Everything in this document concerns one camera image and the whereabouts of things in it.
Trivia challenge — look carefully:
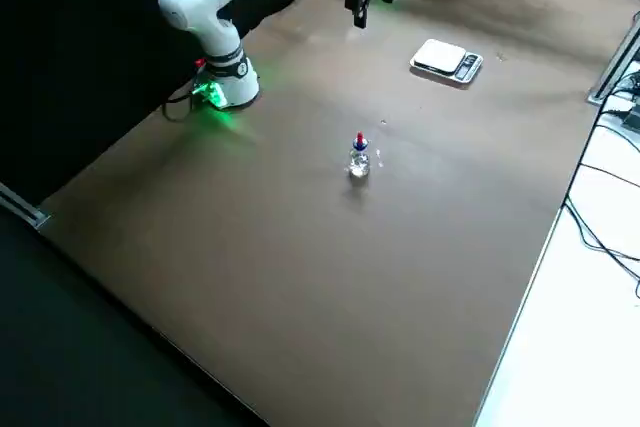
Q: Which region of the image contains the white electronic balance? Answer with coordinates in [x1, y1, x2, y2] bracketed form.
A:
[408, 38, 485, 84]

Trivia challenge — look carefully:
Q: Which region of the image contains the blue-capped glass dropper bottle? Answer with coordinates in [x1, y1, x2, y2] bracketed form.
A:
[345, 139, 373, 179]

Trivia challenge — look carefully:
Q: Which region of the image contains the white bench surface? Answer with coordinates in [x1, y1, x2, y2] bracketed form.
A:
[473, 6, 640, 427]

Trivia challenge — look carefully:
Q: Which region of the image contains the aluminium profile rail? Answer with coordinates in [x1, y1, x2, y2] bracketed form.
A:
[585, 14, 640, 107]
[0, 179, 52, 231]

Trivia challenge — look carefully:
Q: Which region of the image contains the black arm foot cable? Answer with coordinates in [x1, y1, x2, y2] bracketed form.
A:
[161, 81, 214, 124]

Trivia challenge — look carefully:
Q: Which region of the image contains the black bench cable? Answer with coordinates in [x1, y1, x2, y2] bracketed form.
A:
[563, 196, 640, 308]

